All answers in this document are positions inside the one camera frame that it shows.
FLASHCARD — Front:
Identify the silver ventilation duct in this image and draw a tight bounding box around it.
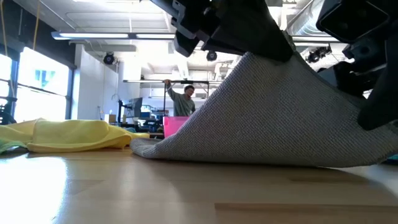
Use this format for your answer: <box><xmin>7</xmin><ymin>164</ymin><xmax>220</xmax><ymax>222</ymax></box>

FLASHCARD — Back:
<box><xmin>285</xmin><ymin>0</ymin><xmax>330</xmax><ymax>37</ymax></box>

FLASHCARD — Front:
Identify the grey microfiber towel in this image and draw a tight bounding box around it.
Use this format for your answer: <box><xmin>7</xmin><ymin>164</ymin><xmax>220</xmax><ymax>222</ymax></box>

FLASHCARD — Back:
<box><xmin>129</xmin><ymin>51</ymin><xmax>398</xmax><ymax>168</ymax></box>

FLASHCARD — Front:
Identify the yellow hanging cord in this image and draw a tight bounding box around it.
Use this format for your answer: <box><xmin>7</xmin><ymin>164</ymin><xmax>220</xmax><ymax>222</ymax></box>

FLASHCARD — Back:
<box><xmin>32</xmin><ymin>0</ymin><xmax>41</xmax><ymax>50</ymax></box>

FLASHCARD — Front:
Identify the person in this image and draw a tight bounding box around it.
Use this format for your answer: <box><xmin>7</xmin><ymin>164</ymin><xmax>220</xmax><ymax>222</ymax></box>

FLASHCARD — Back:
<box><xmin>164</xmin><ymin>79</ymin><xmax>197</xmax><ymax>118</ymax></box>

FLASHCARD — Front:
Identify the black ceiling camera rig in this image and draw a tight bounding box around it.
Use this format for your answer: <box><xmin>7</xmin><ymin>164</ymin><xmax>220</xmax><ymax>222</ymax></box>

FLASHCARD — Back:
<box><xmin>304</xmin><ymin>45</ymin><xmax>333</xmax><ymax>65</ymax></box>

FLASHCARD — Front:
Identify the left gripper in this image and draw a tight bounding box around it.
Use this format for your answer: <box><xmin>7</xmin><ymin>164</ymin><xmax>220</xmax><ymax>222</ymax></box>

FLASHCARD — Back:
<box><xmin>149</xmin><ymin>0</ymin><xmax>295</xmax><ymax>62</ymax></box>

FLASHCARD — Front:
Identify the yellow microfiber towel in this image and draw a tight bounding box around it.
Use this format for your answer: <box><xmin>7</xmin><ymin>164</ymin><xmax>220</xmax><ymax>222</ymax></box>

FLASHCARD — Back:
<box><xmin>0</xmin><ymin>117</ymin><xmax>150</xmax><ymax>153</ymax></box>

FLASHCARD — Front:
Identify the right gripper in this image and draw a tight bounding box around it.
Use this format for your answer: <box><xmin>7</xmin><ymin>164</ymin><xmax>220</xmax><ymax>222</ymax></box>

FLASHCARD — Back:
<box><xmin>317</xmin><ymin>0</ymin><xmax>398</xmax><ymax>131</ymax></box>

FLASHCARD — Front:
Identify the large bright window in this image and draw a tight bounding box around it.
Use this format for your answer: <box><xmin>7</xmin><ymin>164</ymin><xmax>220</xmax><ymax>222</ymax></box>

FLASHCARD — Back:
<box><xmin>14</xmin><ymin>46</ymin><xmax>74</xmax><ymax>124</ymax></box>

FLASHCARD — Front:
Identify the long ceiling light bar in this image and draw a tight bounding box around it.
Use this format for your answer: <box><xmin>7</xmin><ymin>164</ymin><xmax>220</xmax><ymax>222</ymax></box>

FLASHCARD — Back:
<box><xmin>292</xmin><ymin>34</ymin><xmax>341</xmax><ymax>44</ymax></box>
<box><xmin>51</xmin><ymin>30</ymin><xmax>177</xmax><ymax>40</ymax></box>

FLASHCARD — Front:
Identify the pink plastic bin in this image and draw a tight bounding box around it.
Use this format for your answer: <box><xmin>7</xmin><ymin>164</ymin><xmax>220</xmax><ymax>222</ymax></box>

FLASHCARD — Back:
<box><xmin>163</xmin><ymin>116</ymin><xmax>191</xmax><ymax>139</ymax></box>

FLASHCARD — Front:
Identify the computer monitor on arm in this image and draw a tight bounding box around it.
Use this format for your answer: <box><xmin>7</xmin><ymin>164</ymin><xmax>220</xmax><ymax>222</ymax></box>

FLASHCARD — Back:
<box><xmin>117</xmin><ymin>96</ymin><xmax>144</xmax><ymax>125</ymax></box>

